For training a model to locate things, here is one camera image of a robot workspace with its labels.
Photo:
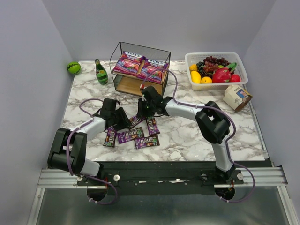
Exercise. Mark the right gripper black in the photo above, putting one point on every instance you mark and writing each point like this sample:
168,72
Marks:
144,107

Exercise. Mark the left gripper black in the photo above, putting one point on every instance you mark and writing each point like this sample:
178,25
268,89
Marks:
123,117

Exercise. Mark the purple m&m's bag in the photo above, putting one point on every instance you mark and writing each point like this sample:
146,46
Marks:
130,135
152,126
110,137
149,141
135,120

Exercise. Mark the purple Fox's candy bag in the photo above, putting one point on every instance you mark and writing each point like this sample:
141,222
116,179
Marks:
129,63
150,70

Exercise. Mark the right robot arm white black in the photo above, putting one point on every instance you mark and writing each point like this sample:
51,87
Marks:
212,122

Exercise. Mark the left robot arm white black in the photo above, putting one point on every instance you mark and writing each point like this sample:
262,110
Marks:
68,151

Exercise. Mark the green glass bottle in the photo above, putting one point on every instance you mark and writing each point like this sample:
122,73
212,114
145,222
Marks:
101,73

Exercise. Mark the yellow mango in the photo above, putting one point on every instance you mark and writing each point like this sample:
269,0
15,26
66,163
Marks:
196,77

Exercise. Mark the yellow small fruit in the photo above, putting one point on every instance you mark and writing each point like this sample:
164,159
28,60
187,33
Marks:
193,67

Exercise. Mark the white plastic fruit basket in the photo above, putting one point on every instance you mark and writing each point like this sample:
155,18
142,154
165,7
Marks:
235,67

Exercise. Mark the orange fruit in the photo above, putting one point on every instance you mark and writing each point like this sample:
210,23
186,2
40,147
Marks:
206,80

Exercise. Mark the dark grape bunch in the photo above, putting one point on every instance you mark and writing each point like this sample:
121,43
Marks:
210,64

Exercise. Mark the green ball toy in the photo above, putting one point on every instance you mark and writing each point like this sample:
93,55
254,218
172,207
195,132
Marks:
74,68

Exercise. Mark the red dragon fruit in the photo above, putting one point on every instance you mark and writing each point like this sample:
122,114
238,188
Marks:
221,75

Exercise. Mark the red apple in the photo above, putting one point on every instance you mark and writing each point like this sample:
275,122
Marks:
235,78

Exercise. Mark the black wire wooden shelf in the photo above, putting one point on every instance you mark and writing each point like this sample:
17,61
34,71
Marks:
131,84

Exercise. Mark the black mounting base plate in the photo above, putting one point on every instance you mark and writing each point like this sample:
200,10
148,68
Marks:
168,178

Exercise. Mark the aluminium rail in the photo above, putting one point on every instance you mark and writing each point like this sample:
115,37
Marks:
264,177

